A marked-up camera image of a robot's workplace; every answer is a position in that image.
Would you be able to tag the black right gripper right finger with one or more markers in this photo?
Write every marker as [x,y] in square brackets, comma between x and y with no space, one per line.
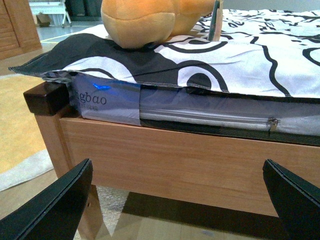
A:
[296,201]

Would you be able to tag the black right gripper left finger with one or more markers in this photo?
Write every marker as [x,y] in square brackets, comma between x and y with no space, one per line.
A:
[54,213]

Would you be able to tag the orange plush toy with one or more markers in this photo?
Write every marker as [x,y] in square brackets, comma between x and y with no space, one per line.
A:
[132,24]

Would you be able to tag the yellow and white rug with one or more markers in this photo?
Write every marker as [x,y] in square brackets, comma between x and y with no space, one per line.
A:
[23,155]

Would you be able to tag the plastic wrapped mattress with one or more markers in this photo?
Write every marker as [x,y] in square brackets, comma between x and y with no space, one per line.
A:
[122,102]

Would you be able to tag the black and white bedsheet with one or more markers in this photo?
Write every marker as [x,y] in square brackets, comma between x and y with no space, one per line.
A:
[268,53]

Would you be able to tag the wooden cabinet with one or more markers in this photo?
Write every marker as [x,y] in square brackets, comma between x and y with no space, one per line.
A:
[18,33]

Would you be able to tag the cardboard box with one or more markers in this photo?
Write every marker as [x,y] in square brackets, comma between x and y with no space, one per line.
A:
[43,20]

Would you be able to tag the white metal rack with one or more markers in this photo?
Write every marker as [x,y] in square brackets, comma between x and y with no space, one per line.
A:
[64,12]

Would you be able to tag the wooden bed frame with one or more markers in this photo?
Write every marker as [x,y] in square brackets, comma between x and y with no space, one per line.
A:
[201,180]

